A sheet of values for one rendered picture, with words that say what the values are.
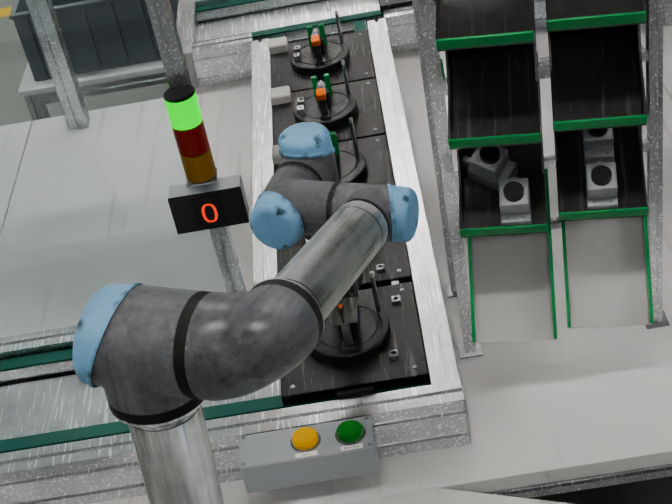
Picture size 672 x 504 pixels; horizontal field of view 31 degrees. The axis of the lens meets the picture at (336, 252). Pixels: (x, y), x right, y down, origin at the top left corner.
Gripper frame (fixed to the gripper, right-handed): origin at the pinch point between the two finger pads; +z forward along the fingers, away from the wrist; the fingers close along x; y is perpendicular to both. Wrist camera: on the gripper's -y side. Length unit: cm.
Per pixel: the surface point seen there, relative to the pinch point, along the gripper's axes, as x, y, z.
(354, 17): 9, -129, 12
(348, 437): -1.7, 17.0, 10.3
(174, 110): -20.0, -15.6, -32.5
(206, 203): -19.0, -15.3, -14.9
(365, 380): 1.9, 4.9, 10.4
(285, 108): -9, -86, 10
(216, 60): -26, -123, 14
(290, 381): -10.3, 2.3, 10.4
